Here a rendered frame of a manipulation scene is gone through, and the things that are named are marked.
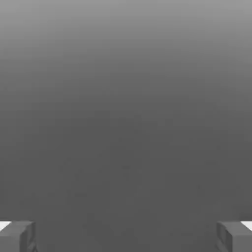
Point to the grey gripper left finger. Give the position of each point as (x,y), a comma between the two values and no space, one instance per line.
(13,237)

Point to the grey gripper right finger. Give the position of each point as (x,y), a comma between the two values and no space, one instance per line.
(237,238)

